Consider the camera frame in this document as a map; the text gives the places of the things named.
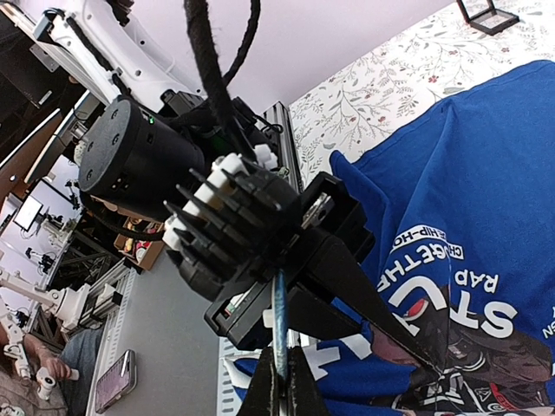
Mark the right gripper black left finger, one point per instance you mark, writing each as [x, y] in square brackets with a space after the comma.
[262, 397]

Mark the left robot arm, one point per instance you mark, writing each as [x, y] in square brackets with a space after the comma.
[135, 158]

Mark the black brooch box yellow brooch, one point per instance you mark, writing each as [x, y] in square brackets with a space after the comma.
[487, 19]

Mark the brown cardboard box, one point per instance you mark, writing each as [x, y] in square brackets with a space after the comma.
[140, 253]

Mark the round light blue brooch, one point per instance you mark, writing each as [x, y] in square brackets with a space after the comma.
[276, 318]

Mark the pink smartphone on floor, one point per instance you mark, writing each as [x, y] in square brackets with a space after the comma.
[118, 381]

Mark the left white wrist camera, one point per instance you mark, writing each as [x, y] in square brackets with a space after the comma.
[235, 226]

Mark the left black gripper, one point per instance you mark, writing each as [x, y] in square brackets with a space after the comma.
[321, 263]

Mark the floral patterned tablecloth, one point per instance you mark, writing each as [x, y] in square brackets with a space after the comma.
[358, 107]

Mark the blue printed t-shirt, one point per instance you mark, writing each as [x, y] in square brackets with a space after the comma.
[461, 202]

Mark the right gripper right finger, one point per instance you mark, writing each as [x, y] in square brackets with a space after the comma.
[302, 395]

